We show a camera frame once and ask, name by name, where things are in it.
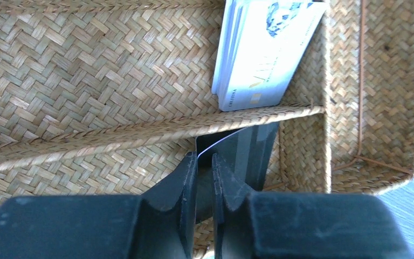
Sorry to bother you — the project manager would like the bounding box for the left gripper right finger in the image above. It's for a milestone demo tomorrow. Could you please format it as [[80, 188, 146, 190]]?
[[212, 154, 412, 258]]

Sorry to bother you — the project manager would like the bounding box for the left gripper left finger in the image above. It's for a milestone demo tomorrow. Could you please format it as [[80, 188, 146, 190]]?
[[0, 152, 197, 258]]

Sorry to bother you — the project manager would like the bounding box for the white credit card in tray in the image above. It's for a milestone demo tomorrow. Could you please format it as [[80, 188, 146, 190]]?
[[211, 1, 328, 112]]

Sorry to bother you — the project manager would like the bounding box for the woven wicker tray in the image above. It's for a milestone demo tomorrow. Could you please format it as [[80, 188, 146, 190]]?
[[0, 1, 414, 258]]

